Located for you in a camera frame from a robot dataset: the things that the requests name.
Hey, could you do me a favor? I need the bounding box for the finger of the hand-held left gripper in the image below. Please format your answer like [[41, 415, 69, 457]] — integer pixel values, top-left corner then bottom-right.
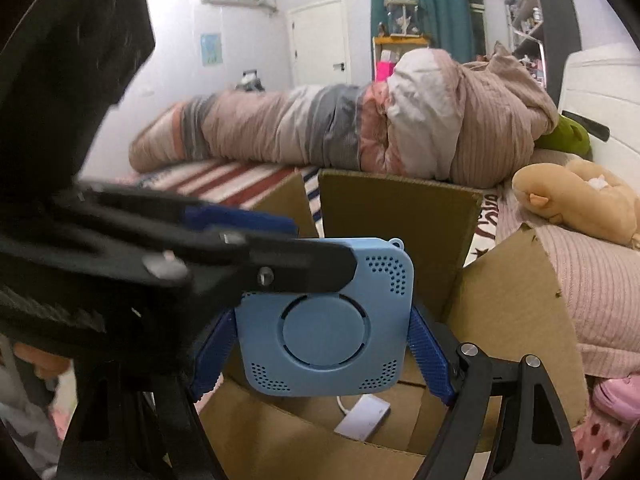
[[50, 181, 300, 242], [50, 231, 359, 295]]

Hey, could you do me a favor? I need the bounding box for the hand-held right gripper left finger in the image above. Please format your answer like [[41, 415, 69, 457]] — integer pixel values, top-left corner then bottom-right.
[[57, 308, 237, 480]]

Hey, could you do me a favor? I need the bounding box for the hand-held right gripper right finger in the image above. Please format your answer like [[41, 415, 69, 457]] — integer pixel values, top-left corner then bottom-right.
[[408, 307, 584, 480]]

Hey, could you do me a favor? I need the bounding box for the blue square speaker device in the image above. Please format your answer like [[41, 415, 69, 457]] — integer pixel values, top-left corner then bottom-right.
[[234, 236, 415, 396]]

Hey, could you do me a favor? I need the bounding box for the brown cardboard box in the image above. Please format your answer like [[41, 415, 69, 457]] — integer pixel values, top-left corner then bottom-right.
[[197, 169, 591, 480]]

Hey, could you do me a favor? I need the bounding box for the person's left hand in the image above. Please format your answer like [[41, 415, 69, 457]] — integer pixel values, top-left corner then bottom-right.
[[12, 342, 72, 382]]

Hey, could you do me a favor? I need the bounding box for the striped bedsheet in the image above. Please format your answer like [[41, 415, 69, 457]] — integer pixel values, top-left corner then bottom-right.
[[114, 159, 502, 267]]

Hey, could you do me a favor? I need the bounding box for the rolled pink grey quilt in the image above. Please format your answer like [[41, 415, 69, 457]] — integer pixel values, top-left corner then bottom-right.
[[128, 41, 560, 189]]

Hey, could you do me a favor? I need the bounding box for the pink ribbed blanket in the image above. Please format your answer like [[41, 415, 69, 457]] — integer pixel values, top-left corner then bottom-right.
[[495, 185, 640, 379]]

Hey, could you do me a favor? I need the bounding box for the pink soft slipper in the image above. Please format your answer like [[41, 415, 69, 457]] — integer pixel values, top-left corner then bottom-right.
[[592, 374, 640, 422]]

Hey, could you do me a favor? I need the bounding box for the pink polka dot cloth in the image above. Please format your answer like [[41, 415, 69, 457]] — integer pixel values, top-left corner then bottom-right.
[[572, 409, 637, 480]]

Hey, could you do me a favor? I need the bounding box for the white door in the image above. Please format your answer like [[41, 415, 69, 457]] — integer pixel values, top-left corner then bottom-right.
[[288, 0, 351, 87]]

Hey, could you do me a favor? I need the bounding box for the grey star-printed cloth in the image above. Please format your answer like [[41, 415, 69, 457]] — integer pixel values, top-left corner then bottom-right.
[[0, 382, 62, 480]]

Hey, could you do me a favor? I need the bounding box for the beige plush toy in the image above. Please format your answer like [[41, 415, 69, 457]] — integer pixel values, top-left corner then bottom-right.
[[511, 157, 640, 250]]

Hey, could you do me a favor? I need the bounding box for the yellow wooden cabinet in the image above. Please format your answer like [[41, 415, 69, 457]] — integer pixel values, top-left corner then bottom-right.
[[372, 35, 431, 84]]

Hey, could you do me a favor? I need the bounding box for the glass display case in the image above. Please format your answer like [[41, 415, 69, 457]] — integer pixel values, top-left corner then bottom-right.
[[383, 0, 420, 37]]

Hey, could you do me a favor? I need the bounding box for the teal curtain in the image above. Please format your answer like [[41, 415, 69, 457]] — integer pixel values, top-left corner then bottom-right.
[[370, 0, 475, 84]]

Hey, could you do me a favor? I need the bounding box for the window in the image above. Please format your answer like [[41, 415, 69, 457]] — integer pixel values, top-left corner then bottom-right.
[[462, 0, 487, 59]]

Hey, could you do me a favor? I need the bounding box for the white headboard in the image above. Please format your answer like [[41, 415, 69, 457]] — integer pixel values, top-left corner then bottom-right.
[[557, 42, 640, 162]]

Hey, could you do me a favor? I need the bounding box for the black curved bar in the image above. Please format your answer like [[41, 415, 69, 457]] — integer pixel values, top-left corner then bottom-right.
[[529, 0, 584, 77]]

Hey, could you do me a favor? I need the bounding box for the white adapter with cable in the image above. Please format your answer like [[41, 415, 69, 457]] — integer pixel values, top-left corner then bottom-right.
[[333, 393, 391, 440]]

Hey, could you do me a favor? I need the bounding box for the blue wall poster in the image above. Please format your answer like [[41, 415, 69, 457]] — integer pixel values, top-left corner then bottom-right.
[[200, 33, 224, 67]]

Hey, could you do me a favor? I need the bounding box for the cluttered wall shelf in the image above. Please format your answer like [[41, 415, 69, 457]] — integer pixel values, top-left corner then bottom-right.
[[504, 0, 549, 82]]

